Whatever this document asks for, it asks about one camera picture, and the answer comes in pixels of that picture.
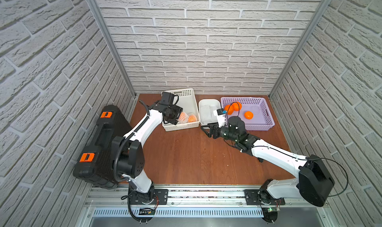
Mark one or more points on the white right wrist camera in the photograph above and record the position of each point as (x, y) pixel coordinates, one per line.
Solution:
(221, 115)

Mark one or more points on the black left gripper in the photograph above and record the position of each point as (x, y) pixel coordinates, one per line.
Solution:
(174, 115)

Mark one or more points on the purple perforated plastic basket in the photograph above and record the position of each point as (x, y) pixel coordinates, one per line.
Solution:
(262, 120)

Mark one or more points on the white foam net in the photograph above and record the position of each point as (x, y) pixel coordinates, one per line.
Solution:
(206, 113)

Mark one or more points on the black tool case orange latches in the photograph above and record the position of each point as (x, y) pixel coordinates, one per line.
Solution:
(95, 163)

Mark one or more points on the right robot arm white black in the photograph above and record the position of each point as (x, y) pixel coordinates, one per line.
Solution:
(312, 180)

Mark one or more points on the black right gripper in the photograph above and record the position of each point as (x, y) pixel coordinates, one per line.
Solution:
(213, 128)

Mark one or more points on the bare orange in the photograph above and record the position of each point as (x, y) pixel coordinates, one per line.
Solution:
(229, 109)
(236, 106)
(248, 115)

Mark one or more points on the white plastic tub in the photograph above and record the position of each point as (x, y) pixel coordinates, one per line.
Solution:
(209, 102)

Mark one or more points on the white perforated plastic basket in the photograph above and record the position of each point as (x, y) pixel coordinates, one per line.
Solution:
(189, 104)

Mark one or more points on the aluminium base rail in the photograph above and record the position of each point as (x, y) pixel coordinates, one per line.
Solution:
(202, 201)

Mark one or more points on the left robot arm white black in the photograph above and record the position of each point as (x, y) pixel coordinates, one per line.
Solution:
(128, 162)

